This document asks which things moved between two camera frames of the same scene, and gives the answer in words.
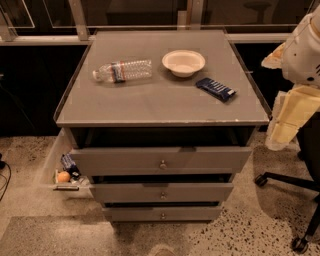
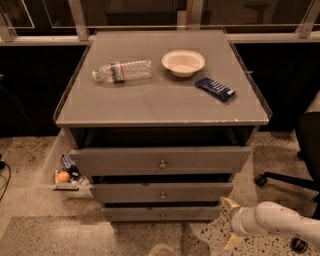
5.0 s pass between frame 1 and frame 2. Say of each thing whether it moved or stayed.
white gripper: moved
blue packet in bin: stayed
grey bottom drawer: stayed
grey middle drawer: stayed
